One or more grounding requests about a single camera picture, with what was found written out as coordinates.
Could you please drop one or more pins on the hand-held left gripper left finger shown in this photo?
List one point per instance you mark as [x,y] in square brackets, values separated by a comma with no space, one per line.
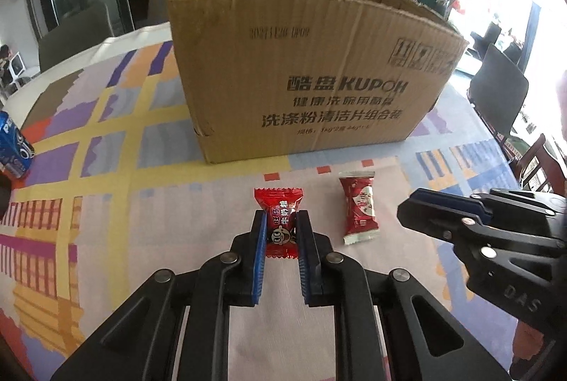
[259,266]

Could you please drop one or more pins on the grey upholstered chair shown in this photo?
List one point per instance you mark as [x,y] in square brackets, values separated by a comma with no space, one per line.
[71,40]
[159,4]

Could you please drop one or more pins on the blue cookie box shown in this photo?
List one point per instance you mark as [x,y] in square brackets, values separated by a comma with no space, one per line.
[11,142]

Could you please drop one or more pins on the colourful printed tablecloth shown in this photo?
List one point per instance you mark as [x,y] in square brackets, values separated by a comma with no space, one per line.
[133,208]

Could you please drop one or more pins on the red and white snack packet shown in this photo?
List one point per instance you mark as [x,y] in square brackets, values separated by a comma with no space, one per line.
[358,208]

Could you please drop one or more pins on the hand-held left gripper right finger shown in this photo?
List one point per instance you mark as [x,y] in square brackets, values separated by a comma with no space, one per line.
[303,270]

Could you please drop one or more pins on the brown cardboard box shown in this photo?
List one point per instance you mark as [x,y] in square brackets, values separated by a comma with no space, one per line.
[310,53]

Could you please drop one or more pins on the wooden chair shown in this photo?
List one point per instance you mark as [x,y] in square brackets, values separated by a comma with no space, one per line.
[536,159]

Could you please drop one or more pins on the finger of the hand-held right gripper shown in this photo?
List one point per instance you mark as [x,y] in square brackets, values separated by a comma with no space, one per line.
[452,201]
[429,221]

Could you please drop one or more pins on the person's right forearm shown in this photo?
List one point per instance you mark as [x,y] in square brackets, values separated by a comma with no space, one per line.
[529,354]

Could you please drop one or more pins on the dark grey chair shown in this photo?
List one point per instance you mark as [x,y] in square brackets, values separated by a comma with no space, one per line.
[496,89]

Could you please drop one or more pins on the red milk candy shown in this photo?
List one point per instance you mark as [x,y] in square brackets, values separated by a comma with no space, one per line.
[280,226]

